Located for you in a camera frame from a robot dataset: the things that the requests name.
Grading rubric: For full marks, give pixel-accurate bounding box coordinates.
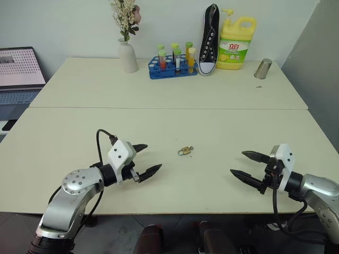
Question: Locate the blue test tube rack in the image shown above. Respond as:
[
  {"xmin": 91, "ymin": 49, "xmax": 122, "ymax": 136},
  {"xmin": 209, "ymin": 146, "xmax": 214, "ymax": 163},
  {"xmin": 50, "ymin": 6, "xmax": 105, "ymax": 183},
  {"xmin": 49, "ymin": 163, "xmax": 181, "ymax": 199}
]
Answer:
[{"xmin": 148, "ymin": 54, "xmax": 199, "ymax": 80}]

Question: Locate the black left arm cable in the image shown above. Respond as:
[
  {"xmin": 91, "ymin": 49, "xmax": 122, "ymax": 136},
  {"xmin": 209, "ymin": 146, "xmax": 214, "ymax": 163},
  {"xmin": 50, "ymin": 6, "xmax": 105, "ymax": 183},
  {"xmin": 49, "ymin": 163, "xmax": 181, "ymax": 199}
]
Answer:
[{"xmin": 48, "ymin": 129, "xmax": 119, "ymax": 226}]

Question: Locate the dark red rounded shape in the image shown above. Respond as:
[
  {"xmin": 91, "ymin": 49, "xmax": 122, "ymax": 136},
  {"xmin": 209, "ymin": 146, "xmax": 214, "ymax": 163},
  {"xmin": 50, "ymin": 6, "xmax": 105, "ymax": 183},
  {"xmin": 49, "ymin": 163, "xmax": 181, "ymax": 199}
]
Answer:
[{"xmin": 133, "ymin": 224, "xmax": 165, "ymax": 254}]

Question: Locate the white ceramic vase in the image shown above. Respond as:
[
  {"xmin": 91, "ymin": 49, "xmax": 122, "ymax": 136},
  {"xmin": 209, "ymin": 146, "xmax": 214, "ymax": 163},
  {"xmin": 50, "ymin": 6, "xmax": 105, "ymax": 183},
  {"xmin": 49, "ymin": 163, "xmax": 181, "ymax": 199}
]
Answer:
[{"xmin": 117, "ymin": 38, "xmax": 139, "ymax": 74}]

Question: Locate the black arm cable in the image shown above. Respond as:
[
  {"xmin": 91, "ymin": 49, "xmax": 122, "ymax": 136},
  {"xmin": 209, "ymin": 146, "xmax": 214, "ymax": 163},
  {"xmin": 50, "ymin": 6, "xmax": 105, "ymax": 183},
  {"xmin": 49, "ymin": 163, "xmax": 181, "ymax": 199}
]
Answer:
[
  {"xmin": 272, "ymin": 173, "xmax": 328, "ymax": 240},
  {"xmin": 48, "ymin": 129, "xmax": 119, "ymax": 226}
]

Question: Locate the open grey laptop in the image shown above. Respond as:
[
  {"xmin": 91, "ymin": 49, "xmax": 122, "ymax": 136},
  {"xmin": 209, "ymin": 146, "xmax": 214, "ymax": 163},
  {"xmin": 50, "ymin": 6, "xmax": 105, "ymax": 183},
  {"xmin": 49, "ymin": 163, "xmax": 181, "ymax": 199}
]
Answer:
[{"xmin": 0, "ymin": 47, "xmax": 47, "ymax": 121}]

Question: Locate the dried flower bouquet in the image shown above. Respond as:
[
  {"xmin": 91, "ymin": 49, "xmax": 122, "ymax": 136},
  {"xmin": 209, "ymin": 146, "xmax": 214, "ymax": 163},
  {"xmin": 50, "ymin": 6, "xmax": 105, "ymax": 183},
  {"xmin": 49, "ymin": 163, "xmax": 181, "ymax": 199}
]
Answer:
[{"xmin": 109, "ymin": 0, "xmax": 142, "ymax": 42}]

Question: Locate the silver metal cup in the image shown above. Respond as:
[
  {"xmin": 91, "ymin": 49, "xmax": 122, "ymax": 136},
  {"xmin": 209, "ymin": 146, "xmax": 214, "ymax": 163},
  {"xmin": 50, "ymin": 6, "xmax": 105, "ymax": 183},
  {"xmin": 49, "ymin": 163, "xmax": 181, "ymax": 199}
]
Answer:
[{"xmin": 253, "ymin": 58, "xmax": 273, "ymax": 80}]

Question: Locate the green-capped tube red liquid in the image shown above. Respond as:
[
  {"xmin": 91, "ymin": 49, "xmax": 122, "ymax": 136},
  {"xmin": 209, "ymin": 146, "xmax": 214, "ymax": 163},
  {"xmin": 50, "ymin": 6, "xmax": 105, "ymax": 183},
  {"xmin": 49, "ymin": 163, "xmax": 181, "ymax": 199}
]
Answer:
[{"xmin": 157, "ymin": 44, "xmax": 167, "ymax": 70}]

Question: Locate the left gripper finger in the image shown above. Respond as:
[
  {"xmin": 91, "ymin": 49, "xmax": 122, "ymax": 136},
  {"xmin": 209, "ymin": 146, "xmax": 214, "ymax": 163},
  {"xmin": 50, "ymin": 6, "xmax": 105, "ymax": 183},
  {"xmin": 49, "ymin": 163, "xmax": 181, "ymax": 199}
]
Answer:
[
  {"xmin": 137, "ymin": 164, "xmax": 163, "ymax": 184},
  {"xmin": 132, "ymin": 143, "xmax": 148, "ymax": 154}
]

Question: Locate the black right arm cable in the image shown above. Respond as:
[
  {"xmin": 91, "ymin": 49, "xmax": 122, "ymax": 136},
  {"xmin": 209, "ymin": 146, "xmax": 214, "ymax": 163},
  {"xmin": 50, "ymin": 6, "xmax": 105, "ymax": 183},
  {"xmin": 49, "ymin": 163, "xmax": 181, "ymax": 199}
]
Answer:
[{"xmin": 272, "ymin": 173, "xmax": 328, "ymax": 240}]

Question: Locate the green-capped tube orange liquid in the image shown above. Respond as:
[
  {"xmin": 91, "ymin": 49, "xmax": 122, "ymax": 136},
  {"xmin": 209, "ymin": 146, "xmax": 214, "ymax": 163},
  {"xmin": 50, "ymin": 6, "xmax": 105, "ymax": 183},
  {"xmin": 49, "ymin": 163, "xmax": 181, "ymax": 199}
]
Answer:
[{"xmin": 184, "ymin": 41, "xmax": 194, "ymax": 62}]

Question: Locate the flat black object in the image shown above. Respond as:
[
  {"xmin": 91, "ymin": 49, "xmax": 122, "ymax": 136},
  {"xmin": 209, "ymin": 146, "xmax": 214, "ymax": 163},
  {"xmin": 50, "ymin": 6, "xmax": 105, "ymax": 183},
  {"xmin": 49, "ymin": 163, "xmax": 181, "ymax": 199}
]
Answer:
[{"xmin": 2, "ymin": 119, "xmax": 17, "ymax": 132}]

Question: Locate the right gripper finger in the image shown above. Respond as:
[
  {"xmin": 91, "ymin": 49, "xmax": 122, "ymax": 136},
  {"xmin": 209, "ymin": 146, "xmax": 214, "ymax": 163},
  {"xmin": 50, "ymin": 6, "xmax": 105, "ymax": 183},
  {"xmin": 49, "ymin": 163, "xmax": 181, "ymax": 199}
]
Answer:
[
  {"xmin": 241, "ymin": 150, "xmax": 271, "ymax": 164},
  {"xmin": 229, "ymin": 169, "xmax": 265, "ymax": 189}
]

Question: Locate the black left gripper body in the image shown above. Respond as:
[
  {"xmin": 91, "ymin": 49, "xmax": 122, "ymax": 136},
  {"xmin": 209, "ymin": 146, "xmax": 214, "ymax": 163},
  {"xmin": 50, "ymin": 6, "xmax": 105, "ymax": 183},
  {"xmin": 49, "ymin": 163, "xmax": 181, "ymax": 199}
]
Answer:
[{"xmin": 121, "ymin": 151, "xmax": 140, "ymax": 183}]

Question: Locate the dark brown rounded shape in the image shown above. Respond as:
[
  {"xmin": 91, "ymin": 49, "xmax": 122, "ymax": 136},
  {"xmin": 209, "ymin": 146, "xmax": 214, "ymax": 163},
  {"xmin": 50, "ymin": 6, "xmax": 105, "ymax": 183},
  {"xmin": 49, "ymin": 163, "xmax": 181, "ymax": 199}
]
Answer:
[{"xmin": 192, "ymin": 220, "xmax": 238, "ymax": 254}]

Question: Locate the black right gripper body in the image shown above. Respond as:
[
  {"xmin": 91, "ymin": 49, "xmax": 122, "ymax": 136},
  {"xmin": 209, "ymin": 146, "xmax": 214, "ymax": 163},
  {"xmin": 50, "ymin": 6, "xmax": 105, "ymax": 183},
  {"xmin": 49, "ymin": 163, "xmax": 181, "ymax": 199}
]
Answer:
[{"xmin": 259, "ymin": 156, "xmax": 284, "ymax": 196}]

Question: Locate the yellow-capped tube orange liquid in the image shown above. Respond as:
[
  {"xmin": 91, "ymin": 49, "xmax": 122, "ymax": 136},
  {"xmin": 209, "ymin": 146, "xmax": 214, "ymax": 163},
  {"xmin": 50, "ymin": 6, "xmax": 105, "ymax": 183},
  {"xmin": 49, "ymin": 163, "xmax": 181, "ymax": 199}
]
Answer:
[{"xmin": 187, "ymin": 47, "xmax": 197, "ymax": 75}]

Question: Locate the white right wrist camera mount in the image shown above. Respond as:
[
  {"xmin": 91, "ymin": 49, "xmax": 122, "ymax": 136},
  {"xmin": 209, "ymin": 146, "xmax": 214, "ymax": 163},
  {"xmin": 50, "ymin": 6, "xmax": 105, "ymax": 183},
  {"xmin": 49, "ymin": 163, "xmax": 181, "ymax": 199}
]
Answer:
[{"xmin": 270, "ymin": 143, "xmax": 296, "ymax": 192}]

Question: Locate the black canvas sneaker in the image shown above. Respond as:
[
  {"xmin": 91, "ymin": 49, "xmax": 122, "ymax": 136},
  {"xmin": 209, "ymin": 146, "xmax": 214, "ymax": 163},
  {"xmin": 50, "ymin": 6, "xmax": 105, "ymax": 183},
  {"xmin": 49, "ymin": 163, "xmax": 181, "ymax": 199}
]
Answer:
[{"xmin": 198, "ymin": 3, "xmax": 221, "ymax": 77}]

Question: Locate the green-capped tube white label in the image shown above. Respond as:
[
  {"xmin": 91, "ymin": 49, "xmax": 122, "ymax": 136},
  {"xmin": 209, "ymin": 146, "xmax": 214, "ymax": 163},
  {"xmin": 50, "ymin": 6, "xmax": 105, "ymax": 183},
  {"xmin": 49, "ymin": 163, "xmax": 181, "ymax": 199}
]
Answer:
[{"xmin": 173, "ymin": 48, "xmax": 183, "ymax": 74}]

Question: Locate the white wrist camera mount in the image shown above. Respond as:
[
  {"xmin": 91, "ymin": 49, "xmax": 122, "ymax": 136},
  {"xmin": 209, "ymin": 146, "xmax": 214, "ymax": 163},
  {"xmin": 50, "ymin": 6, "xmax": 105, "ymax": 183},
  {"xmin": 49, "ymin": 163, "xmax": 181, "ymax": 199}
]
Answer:
[
  {"xmin": 106, "ymin": 140, "xmax": 133, "ymax": 185},
  {"xmin": 270, "ymin": 143, "xmax": 296, "ymax": 192}
]

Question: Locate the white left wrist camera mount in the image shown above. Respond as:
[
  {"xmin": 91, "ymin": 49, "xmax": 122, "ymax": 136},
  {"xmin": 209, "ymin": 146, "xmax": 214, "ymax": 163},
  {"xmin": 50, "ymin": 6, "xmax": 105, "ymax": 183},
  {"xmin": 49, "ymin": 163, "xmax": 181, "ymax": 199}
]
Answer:
[{"xmin": 106, "ymin": 140, "xmax": 133, "ymax": 185}]

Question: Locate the yellow detergent pump bottle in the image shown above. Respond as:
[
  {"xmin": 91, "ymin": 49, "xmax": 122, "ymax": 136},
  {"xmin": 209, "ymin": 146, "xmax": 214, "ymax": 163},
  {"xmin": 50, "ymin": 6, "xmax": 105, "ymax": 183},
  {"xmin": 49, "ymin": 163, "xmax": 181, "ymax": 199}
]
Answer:
[{"xmin": 215, "ymin": 8, "xmax": 257, "ymax": 71}]

